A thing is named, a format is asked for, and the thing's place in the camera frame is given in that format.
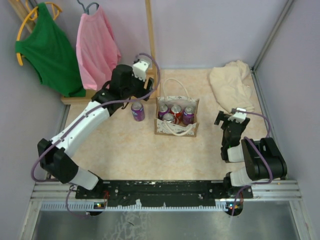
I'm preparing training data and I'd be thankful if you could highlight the wooden clothes rack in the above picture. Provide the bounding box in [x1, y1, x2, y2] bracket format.
[9, 0, 160, 105]

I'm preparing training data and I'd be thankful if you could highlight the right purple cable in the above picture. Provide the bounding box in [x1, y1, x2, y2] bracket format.
[231, 111, 274, 217]

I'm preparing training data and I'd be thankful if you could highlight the canvas tote bag patterned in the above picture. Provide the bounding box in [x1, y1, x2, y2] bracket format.
[154, 78, 200, 138]

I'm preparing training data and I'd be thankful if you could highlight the purple can in bag left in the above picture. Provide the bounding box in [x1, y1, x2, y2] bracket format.
[157, 103, 170, 120]

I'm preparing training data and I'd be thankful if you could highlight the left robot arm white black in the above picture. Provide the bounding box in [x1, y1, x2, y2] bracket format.
[37, 59, 154, 199]

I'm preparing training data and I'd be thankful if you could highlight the purple cable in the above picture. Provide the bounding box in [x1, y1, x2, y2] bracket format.
[30, 52, 161, 218]
[231, 111, 274, 217]

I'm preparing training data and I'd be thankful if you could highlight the red can in bag front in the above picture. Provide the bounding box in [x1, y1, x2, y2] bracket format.
[162, 112, 179, 124]

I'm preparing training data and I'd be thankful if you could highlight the grey clothes hanger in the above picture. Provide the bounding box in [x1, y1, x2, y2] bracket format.
[76, 0, 100, 15]

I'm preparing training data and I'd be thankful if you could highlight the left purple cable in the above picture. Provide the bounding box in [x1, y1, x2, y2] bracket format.
[30, 52, 161, 218]

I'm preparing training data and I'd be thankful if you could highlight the red can in bag back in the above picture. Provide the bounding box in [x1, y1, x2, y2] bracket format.
[170, 104, 183, 122]

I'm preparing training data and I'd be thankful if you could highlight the pink shirt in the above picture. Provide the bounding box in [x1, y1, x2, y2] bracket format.
[76, 6, 121, 91]

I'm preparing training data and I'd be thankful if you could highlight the yellow clothes hanger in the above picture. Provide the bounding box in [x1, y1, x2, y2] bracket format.
[16, 0, 63, 66]

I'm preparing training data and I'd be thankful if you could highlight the aluminium frame rail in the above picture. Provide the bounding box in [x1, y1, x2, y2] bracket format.
[30, 180, 302, 216]

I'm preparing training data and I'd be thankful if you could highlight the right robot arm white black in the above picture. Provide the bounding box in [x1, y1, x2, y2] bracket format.
[214, 108, 288, 198]

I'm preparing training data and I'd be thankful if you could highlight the purple soda can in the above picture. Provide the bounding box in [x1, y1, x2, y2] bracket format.
[131, 101, 145, 122]

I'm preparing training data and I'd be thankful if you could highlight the cream folded cloth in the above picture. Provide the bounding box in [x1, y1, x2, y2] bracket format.
[208, 60, 255, 113]

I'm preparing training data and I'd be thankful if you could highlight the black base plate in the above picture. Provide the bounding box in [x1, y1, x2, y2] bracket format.
[75, 180, 240, 207]

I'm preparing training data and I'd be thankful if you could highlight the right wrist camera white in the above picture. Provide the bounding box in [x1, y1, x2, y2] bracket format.
[231, 108, 247, 121]

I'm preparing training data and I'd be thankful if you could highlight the green tank top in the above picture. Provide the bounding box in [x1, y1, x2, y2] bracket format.
[15, 2, 86, 98]

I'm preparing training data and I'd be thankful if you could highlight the red can in bag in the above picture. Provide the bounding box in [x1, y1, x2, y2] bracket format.
[170, 104, 183, 122]
[162, 112, 179, 124]

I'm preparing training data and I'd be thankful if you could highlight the purple can in bag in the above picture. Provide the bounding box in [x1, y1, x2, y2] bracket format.
[182, 105, 195, 126]
[157, 103, 170, 120]

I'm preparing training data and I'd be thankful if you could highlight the purple can in bag right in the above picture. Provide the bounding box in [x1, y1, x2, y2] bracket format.
[182, 105, 195, 126]

